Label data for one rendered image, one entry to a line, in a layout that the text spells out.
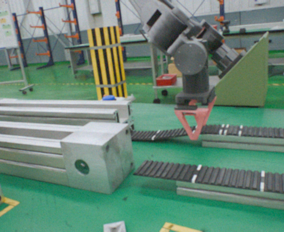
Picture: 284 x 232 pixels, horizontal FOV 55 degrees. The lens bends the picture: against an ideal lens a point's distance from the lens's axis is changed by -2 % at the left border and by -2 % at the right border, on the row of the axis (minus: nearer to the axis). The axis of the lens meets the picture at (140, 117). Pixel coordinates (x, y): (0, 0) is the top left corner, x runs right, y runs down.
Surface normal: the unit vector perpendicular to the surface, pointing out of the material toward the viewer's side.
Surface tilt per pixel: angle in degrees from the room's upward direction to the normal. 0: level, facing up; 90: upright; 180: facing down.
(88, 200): 0
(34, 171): 90
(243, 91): 90
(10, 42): 90
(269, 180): 0
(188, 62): 90
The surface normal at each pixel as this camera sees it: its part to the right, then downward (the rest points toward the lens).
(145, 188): -0.11, -0.94
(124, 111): -0.41, 0.33
